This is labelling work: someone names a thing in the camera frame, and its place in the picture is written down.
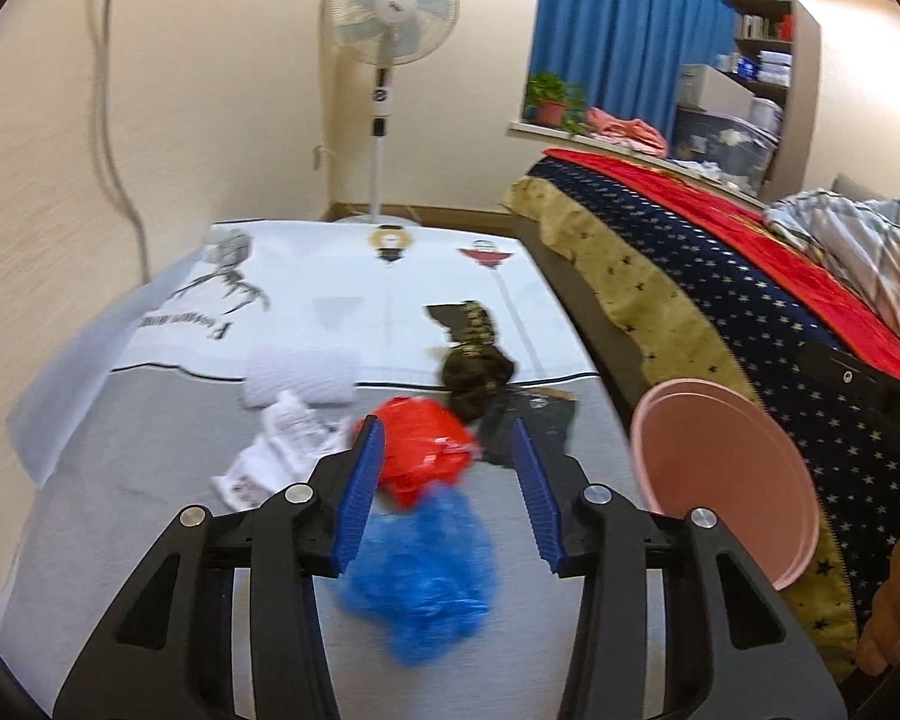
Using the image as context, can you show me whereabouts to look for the white paper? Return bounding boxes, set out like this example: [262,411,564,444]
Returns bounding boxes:
[212,390,352,512]

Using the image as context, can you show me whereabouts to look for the blue plastic bag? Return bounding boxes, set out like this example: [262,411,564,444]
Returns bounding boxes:
[338,483,499,667]

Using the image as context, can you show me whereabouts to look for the black package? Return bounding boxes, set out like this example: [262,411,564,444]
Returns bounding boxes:
[478,388,577,468]

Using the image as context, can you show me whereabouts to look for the white foam pad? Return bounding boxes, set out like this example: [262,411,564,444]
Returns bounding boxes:
[242,346,361,408]

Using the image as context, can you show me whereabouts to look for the red plastic bag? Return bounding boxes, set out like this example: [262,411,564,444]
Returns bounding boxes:
[372,397,482,511]

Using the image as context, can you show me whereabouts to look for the black gold patterned wrapper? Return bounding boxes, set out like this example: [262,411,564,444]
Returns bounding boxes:
[425,301,515,424]

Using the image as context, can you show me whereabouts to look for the pink plastic trash bin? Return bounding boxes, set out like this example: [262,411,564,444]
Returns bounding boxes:
[631,379,821,590]

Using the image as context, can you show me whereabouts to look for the striped blue white duvet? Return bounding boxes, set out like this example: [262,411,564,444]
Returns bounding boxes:
[763,188,900,338]

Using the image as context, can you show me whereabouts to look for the bed with starry blanket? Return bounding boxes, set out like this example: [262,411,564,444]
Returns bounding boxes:
[505,149,900,679]

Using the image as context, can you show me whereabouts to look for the dark plastic storage bin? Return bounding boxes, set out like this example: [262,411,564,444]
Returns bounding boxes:
[670,107,777,197]

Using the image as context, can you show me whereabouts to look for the white cardboard box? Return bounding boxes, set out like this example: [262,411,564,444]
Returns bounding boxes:
[678,64,754,119]

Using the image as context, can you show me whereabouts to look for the wooden bookshelf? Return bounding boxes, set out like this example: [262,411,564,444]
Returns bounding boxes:
[733,0,821,202]

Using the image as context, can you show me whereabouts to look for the pink folded clothes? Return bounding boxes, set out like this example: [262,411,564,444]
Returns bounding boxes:
[585,107,668,158]

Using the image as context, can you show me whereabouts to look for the potted green plant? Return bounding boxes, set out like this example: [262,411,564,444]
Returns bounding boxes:
[523,71,587,135]

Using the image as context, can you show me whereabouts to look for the blue curtain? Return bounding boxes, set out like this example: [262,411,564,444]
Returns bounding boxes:
[528,0,735,137]

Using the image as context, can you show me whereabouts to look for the white standing fan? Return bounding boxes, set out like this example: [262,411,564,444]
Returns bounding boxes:
[323,0,460,224]

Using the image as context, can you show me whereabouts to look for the grey wall cable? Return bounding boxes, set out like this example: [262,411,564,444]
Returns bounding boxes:
[85,0,152,283]

